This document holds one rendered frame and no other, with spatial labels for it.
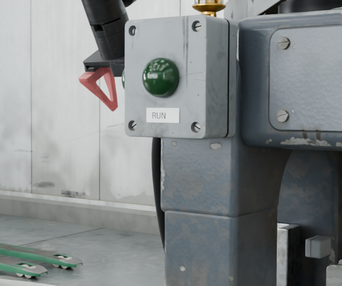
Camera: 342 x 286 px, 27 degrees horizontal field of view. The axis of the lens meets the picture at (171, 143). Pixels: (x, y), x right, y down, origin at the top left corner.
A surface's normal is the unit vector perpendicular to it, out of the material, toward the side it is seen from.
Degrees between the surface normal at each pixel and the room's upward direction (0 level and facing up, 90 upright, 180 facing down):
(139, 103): 90
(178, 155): 90
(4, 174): 90
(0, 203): 90
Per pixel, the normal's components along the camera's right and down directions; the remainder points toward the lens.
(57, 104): -0.57, 0.04
